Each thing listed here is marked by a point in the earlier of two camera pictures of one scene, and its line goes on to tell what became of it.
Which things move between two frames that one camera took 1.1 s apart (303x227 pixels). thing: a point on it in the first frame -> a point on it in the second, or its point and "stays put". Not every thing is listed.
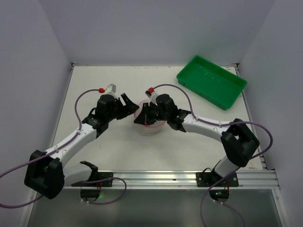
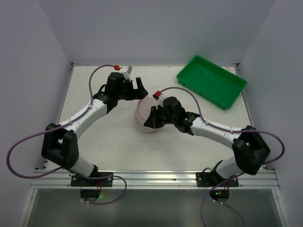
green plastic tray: (209, 82) stays put
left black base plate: (98, 176) stays put
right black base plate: (208, 179) stays put
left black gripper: (121, 108) -> (132, 89)
